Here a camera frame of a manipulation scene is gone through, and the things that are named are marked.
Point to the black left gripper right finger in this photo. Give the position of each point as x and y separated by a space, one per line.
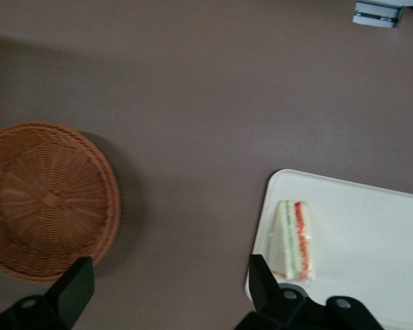
265 292

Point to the beige plastic tray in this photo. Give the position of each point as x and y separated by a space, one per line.
365 240

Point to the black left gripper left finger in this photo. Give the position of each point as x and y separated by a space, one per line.
69 292

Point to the round brown wicker basket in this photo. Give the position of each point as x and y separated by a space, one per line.
48 203

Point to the triangle sandwich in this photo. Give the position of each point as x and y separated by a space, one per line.
292 240

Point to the silver metal bracket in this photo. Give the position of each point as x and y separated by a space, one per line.
377 15

